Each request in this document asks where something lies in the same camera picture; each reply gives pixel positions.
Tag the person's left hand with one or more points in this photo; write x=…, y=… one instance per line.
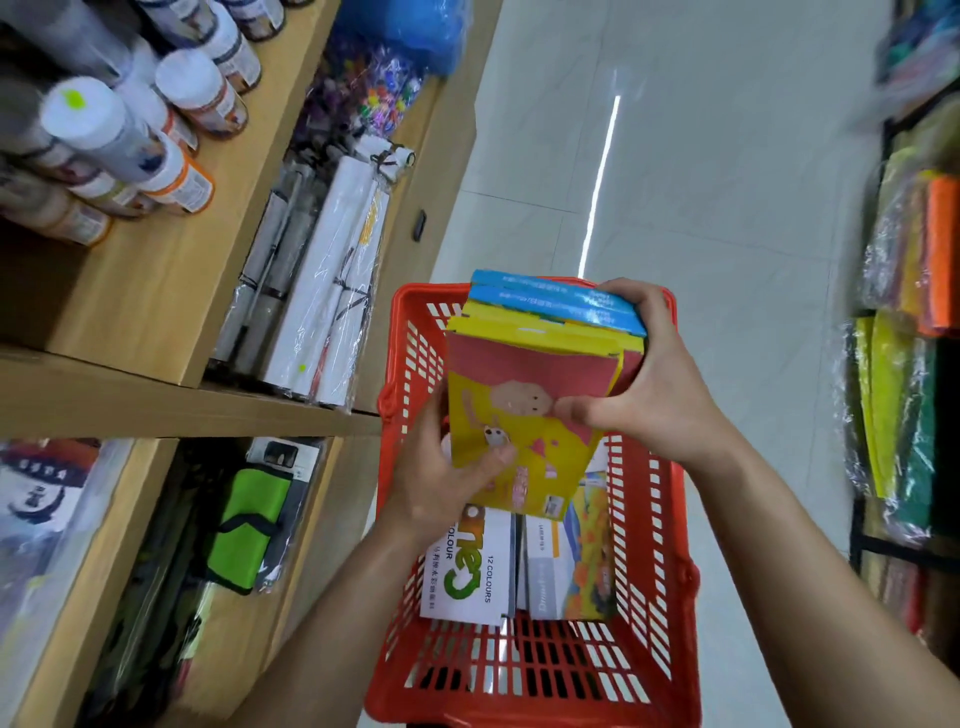
x=435, y=487

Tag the person's right hand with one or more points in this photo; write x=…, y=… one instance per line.
x=675, y=405

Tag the yellow paint box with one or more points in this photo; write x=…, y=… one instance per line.
x=510, y=319
x=525, y=337
x=510, y=450

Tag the white Maries watercolour boxes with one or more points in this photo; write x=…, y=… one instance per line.
x=465, y=585

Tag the blue paint box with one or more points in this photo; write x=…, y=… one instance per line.
x=570, y=315
x=555, y=289

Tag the landscape print paint box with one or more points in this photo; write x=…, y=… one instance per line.
x=577, y=570

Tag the red plastic shopping basket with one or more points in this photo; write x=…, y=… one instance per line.
x=540, y=675

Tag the wooden shelf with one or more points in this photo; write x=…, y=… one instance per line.
x=135, y=315

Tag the person's left forearm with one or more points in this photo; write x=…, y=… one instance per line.
x=337, y=637

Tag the person's right forearm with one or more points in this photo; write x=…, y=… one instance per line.
x=825, y=600

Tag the row of paint bottles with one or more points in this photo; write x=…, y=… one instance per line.
x=90, y=120

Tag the white paper roll pack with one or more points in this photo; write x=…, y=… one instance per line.
x=356, y=322
x=315, y=300

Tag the green black pouch package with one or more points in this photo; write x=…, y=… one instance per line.
x=247, y=525

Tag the yellow paper pack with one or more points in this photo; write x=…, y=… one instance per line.
x=885, y=397

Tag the paper display rack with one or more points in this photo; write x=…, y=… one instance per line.
x=856, y=540

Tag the green paper pack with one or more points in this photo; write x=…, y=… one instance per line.
x=919, y=450

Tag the grey tube pack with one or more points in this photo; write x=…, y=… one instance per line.
x=255, y=285

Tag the clear-wrapped paper pack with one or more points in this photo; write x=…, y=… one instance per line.
x=892, y=240

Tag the red paper pack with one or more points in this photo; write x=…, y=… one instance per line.
x=907, y=600

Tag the orange paper pack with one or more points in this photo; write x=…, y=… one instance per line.
x=941, y=255

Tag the stack of dark long packages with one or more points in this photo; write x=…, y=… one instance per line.
x=150, y=600

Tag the small tied white roll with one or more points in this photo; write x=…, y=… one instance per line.
x=386, y=157

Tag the clear-wrapped calligraphy set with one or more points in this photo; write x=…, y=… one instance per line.
x=52, y=540

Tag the bag of colourful beads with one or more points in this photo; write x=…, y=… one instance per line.
x=367, y=97

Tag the blue plastic bag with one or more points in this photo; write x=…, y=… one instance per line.
x=397, y=30

